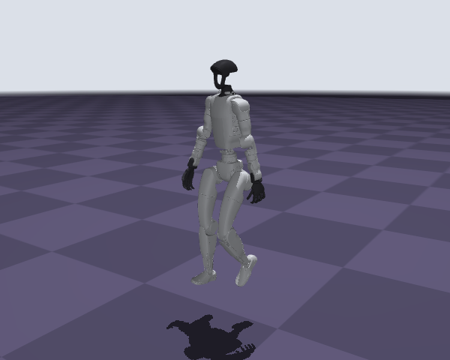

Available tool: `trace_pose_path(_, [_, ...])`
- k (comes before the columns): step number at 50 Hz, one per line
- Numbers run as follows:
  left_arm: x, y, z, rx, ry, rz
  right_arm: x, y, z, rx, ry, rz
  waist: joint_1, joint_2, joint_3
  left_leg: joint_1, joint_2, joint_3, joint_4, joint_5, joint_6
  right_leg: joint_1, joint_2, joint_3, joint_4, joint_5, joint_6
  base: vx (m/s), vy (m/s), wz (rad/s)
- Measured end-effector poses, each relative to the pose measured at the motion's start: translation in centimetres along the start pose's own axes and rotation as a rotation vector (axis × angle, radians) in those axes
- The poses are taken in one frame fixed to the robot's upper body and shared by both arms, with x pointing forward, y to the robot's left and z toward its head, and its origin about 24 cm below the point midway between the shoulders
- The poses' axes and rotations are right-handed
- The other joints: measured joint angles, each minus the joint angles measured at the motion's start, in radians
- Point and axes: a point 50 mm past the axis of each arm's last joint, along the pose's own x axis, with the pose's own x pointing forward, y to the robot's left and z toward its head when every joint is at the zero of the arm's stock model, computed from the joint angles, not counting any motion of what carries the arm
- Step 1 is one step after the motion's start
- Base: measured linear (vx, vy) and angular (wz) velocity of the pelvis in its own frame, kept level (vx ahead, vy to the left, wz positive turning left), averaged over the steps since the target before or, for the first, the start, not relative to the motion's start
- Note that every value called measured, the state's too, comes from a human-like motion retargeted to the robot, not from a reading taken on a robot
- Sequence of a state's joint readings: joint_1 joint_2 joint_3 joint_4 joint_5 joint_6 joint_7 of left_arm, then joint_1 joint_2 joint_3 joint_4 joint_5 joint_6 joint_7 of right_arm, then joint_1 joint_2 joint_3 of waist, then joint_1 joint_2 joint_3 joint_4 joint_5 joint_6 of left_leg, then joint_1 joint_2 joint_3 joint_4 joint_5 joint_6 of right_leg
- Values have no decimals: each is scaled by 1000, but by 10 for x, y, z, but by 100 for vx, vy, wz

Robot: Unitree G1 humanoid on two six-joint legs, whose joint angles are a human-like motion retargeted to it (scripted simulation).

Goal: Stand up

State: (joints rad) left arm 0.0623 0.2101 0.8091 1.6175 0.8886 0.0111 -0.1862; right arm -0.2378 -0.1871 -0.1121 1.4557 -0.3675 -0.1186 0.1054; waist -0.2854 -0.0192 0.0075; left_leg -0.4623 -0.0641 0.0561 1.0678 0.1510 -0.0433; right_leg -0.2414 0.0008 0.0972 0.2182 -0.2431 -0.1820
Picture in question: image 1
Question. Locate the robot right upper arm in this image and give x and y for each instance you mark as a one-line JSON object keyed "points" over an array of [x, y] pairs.
{"points": [[205, 131]]}

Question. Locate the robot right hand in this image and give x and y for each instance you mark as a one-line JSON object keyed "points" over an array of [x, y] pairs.
{"points": [[188, 175]]}

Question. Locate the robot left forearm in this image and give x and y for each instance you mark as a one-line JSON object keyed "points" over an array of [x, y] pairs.
{"points": [[252, 160]]}

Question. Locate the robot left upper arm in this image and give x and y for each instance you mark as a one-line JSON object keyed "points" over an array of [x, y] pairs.
{"points": [[241, 109]]}

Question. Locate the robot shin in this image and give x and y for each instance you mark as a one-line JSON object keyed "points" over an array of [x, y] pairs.
{"points": [[235, 247], [207, 245]]}

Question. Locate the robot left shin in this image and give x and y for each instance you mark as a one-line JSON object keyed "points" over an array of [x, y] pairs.
{"points": [[235, 247]]}

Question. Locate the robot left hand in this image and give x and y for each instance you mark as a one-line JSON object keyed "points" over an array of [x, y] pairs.
{"points": [[257, 190]]}

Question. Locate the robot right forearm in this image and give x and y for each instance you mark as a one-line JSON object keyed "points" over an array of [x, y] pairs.
{"points": [[198, 150]]}

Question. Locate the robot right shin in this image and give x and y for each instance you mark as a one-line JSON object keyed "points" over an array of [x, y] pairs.
{"points": [[207, 245]]}

